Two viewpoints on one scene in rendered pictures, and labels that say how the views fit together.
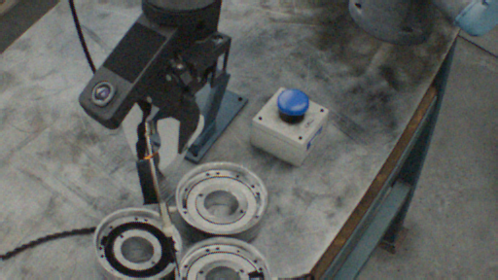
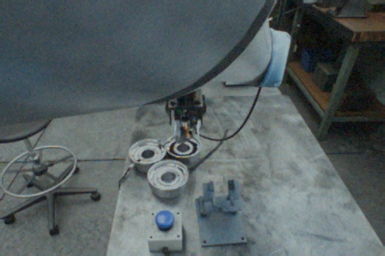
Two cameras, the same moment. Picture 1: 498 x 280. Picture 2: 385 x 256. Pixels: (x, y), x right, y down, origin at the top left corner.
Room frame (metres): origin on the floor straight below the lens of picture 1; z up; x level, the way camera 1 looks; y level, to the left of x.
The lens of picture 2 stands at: (1.02, -0.18, 1.36)
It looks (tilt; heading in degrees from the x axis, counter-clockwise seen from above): 38 degrees down; 150
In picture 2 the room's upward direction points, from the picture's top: straight up
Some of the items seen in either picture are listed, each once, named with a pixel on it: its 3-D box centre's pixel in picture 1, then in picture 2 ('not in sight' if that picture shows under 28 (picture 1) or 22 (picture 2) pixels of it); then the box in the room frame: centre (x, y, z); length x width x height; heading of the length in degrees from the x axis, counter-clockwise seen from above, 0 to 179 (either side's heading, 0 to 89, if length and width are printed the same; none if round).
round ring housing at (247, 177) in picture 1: (221, 207); (168, 179); (0.56, 0.03, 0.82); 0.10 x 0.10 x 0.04
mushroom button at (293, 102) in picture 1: (292, 111); (165, 223); (0.70, -0.05, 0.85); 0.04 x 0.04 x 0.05
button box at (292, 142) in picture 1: (292, 122); (165, 232); (0.70, -0.05, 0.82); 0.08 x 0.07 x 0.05; 152
